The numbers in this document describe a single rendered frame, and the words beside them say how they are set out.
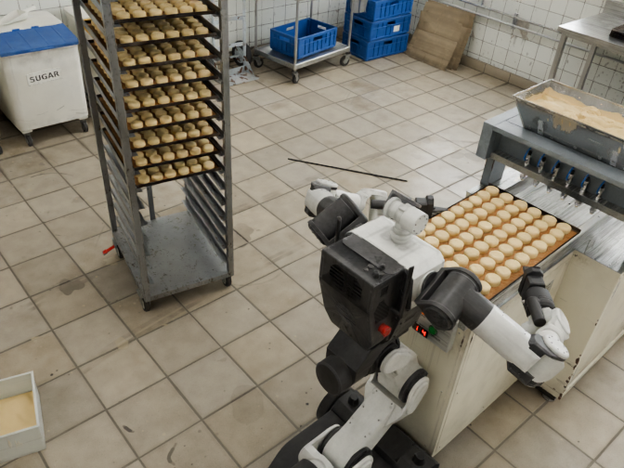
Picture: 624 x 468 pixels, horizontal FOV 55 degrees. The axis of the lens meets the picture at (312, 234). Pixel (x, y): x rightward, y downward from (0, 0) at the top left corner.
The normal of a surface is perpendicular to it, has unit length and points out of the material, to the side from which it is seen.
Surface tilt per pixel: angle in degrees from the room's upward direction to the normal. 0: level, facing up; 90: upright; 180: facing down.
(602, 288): 90
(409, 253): 1
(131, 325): 0
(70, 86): 92
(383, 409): 33
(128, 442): 0
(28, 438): 90
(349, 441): 19
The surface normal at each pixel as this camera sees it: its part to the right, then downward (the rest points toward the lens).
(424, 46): -0.68, 0.00
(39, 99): 0.60, 0.50
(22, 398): 0.06, -0.80
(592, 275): -0.74, 0.37
